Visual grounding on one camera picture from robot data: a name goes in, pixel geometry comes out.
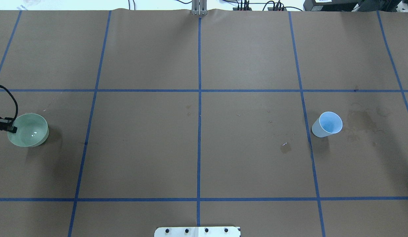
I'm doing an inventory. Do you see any green ceramic bowl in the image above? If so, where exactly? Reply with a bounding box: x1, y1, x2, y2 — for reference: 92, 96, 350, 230
8, 114, 50, 147

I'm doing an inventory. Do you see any light blue plastic cup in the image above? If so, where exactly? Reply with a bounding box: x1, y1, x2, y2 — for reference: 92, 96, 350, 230
311, 111, 343, 138

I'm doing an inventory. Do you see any black power strip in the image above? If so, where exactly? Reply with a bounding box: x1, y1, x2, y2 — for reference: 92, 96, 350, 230
226, 0, 286, 12

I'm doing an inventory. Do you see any black printer box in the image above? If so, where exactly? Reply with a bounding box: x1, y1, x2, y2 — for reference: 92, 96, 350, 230
303, 0, 359, 12

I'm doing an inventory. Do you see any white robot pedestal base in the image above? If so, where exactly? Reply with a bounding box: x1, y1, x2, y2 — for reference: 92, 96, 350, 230
154, 226, 241, 237

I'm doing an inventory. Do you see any aluminium frame post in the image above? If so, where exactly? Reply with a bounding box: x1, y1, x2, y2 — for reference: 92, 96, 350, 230
191, 0, 208, 16

